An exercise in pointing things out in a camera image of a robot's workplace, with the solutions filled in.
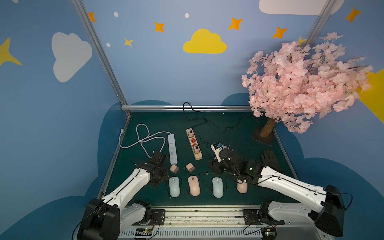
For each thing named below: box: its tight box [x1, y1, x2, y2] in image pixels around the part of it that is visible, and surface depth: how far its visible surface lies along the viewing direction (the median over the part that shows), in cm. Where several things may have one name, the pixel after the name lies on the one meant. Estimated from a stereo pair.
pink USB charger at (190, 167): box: [186, 162, 195, 173], surface depth 92 cm
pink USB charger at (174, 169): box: [169, 164, 179, 174], surface depth 91 cm
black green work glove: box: [260, 148, 283, 172], surface depth 97 cm
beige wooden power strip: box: [186, 128, 203, 161], surface depth 99 cm
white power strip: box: [167, 134, 178, 165], surface depth 100 cm
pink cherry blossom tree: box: [242, 33, 373, 138], surface depth 66 cm
